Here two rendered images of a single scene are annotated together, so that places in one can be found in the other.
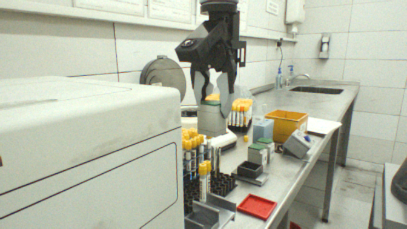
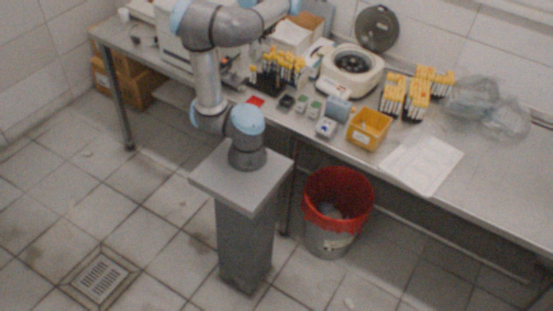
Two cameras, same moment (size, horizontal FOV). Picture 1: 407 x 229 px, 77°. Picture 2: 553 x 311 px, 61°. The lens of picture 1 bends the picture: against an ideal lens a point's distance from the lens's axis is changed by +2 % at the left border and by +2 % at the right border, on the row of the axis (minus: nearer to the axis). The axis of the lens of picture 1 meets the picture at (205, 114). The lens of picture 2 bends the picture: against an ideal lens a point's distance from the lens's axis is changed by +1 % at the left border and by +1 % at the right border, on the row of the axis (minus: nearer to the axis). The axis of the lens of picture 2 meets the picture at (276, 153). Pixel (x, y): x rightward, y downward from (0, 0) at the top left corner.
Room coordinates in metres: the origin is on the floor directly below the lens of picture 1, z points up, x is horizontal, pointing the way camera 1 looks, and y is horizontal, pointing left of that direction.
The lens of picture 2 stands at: (0.47, -1.65, 2.25)
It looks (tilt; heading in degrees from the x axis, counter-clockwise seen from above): 48 degrees down; 85
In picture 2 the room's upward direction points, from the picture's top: 5 degrees clockwise
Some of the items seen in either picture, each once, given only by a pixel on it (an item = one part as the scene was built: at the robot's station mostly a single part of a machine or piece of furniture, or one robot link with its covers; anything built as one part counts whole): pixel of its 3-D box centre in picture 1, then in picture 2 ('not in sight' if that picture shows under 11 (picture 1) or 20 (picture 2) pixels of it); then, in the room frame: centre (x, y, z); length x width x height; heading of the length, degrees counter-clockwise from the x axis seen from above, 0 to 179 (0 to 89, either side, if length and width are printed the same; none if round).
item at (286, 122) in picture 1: (285, 126); (368, 129); (0.97, -0.32, 0.92); 0.13 x 0.13 x 0.10; 53
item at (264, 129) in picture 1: (263, 136); (337, 109); (0.86, -0.20, 0.92); 0.10 x 0.07 x 0.10; 148
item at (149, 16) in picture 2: not in sight; (148, 12); (-0.05, 0.55, 0.90); 0.25 x 0.11 x 0.05; 146
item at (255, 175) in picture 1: (250, 171); (286, 101); (0.64, -0.12, 0.89); 0.09 x 0.05 x 0.04; 55
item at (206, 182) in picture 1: (205, 174); (266, 76); (0.55, 0.00, 0.93); 0.17 x 0.09 x 0.11; 147
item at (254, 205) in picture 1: (257, 206); (254, 102); (0.51, -0.11, 0.88); 0.07 x 0.07 x 0.01; 56
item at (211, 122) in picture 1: (212, 118); (255, 50); (0.50, -0.01, 1.08); 0.05 x 0.04 x 0.06; 53
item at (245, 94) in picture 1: (241, 95); (510, 113); (1.59, -0.23, 0.94); 0.20 x 0.17 x 0.14; 118
